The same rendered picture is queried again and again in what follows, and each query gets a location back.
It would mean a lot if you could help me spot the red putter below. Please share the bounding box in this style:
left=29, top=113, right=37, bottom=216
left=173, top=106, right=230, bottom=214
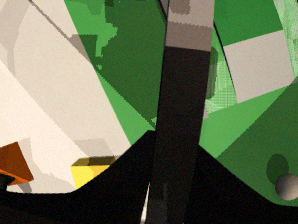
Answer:
left=145, top=0, right=214, bottom=224

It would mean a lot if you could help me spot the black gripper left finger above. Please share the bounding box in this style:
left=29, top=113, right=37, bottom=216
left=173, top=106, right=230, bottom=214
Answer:
left=0, top=131, right=156, bottom=224

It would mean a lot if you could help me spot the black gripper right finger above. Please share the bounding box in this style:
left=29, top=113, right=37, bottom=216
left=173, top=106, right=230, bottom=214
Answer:
left=184, top=145, right=298, bottom=224

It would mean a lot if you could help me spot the green putting mat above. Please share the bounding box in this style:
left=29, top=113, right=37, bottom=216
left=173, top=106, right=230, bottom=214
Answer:
left=64, top=0, right=298, bottom=206

